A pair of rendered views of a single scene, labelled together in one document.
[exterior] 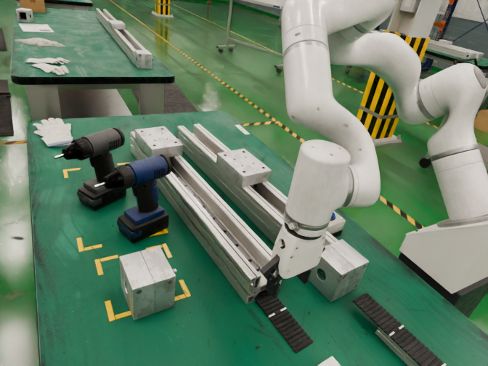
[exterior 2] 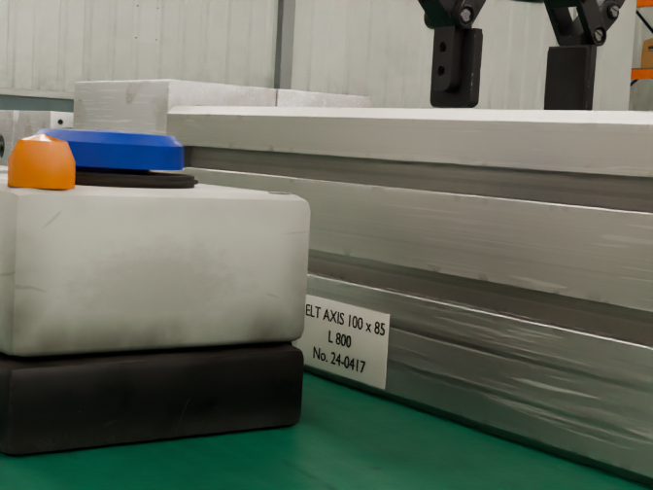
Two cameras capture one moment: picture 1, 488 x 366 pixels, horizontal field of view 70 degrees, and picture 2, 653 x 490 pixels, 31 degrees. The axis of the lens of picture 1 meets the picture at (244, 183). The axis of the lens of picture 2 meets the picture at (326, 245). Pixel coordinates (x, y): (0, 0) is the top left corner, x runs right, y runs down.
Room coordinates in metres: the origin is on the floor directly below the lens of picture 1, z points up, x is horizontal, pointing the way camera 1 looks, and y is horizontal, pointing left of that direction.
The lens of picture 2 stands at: (1.18, -0.19, 0.85)
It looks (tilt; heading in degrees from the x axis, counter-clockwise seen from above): 5 degrees down; 183
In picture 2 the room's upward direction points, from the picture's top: 3 degrees clockwise
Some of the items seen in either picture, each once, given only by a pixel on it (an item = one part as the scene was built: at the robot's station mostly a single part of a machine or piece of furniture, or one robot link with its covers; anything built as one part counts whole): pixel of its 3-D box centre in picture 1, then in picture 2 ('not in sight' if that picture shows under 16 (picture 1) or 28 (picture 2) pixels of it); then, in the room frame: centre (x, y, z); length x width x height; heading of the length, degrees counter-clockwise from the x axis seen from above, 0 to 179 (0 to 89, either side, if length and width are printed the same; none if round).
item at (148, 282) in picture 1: (152, 279); not in sight; (0.53, 0.16, 0.83); 0.11 x 0.10 x 0.10; 126
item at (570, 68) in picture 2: (269, 284); (585, 59); (0.50, -0.08, 0.91); 0.03 x 0.03 x 0.07; 38
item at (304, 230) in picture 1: (305, 218); not in sight; (0.53, -0.12, 1.06); 0.09 x 0.08 x 0.03; 128
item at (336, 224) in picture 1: (323, 224); (130, 289); (0.86, -0.26, 0.81); 0.10 x 0.08 x 0.06; 128
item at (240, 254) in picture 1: (189, 194); not in sight; (0.89, 0.16, 0.82); 0.80 x 0.10 x 0.09; 38
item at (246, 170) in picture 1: (242, 170); not in sight; (1.01, 0.01, 0.87); 0.16 x 0.11 x 0.07; 38
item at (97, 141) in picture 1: (91, 171); not in sight; (0.83, 0.43, 0.89); 0.20 x 0.08 x 0.22; 151
